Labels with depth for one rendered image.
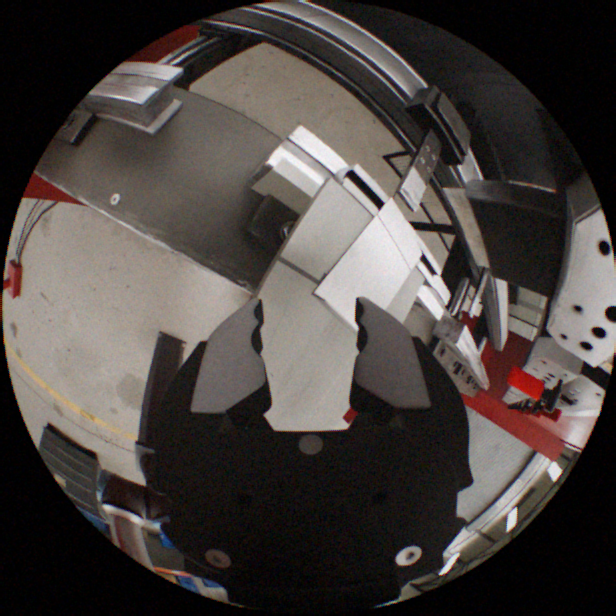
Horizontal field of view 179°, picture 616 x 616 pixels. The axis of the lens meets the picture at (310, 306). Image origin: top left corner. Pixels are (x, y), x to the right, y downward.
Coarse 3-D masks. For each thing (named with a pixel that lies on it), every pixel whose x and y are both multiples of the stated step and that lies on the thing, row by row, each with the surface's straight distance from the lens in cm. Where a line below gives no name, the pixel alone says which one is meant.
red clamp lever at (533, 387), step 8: (512, 368) 30; (512, 376) 30; (520, 376) 30; (528, 376) 30; (512, 384) 30; (520, 384) 30; (528, 384) 30; (536, 384) 30; (544, 384) 31; (560, 384) 31; (528, 392) 30; (536, 392) 30; (544, 392) 31; (552, 392) 31; (560, 392) 31; (536, 400) 31; (544, 400) 31; (552, 400) 31; (552, 408) 31
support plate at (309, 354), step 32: (320, 192) 19; (320, 224) 18; (352, 224) 20; (288, 256) 17; (320, 256) 18; (288, 288) 18; (416, 288) 29; (288, 320) 19; (320, 320) 20; (288, 352) 20; (320, 352) 22; (352, 352) 24; (288, 384) 22; (320, 384) 24; (288, 416) 25; (320, 416) 28
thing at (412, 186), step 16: (416, 96) 39; (432, 96) 38; (416, 112) 35; (432, 112) 34; (448, 112) 38; (432, 128) 35; (448, 128) 36; (464, 128) 42; (432, 144) 34; (448, 144) 36; (464, 144) 38; (416, 160) 28; (432, 160) 32; (448, 160) 38; (416, 176) 28; (400, 192) 25; (416, 192) 27; (416, 208) 27
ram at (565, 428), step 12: (564, 408) 57; (576, 408) 49; (588, 408) 44; (600, 408) 40; (540, 420) 157; (564, 420) 80; (576, 420) 65; (588, 420) 56; (552, 432) 223; (564, 432) 132; (576, 432) 96; (588, 432) 76; (576, 444) 174
